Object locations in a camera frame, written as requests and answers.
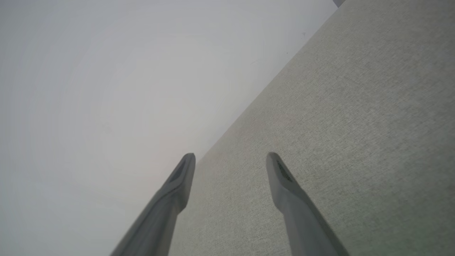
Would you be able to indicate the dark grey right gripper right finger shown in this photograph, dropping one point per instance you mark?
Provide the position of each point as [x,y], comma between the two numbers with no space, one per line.
[302,220]

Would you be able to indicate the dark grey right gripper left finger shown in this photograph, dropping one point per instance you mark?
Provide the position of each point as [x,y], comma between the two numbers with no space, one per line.
[167,209]

